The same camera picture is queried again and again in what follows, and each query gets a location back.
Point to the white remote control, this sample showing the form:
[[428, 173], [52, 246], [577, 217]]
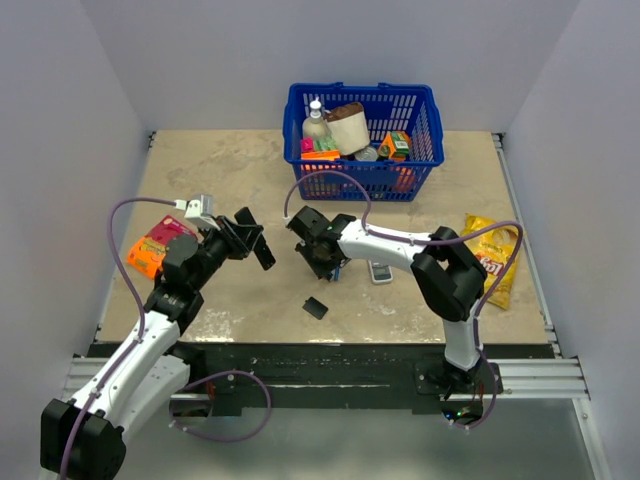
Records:
[[380, 273]]

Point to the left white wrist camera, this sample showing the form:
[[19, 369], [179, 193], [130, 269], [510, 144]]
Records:
[[198, 211]]

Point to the white brown paper bag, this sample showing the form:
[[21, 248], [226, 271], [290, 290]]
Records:
[[347, 125]]

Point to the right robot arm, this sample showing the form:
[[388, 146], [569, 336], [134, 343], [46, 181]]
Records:
[[448, 275]]

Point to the green small packet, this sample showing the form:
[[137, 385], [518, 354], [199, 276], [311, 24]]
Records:
[[325, 144]]

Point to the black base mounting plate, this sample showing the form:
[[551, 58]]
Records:
[[381, 376]]

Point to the orange pink candy box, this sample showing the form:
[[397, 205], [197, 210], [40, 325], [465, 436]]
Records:
[[147, 254]]

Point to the pink small box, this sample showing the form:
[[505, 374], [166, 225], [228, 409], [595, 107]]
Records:
[[307, 145]]

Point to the metal tin can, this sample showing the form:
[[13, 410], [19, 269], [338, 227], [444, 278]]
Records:
[[367, 154]]

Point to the blue plastic shopping basket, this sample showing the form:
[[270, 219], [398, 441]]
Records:
[[388, 107]]

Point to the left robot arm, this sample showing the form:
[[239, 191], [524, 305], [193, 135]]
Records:
[[86, 436]]

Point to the orange flat box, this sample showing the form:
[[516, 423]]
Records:
[[328, 155]]

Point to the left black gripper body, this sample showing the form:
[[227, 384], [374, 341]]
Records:
[[221, 244]]

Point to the black remote battery cover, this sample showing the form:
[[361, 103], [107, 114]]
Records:
[[315, 308]]

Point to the black remote control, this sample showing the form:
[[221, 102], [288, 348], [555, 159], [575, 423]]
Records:
[[253, 237]]

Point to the white pump bottle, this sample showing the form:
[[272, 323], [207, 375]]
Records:
[[314, 126]]

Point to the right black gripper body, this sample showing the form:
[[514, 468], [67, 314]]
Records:
[[317, 261]]

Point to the orange green juice carton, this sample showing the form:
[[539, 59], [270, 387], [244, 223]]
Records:
[[395, 146]]

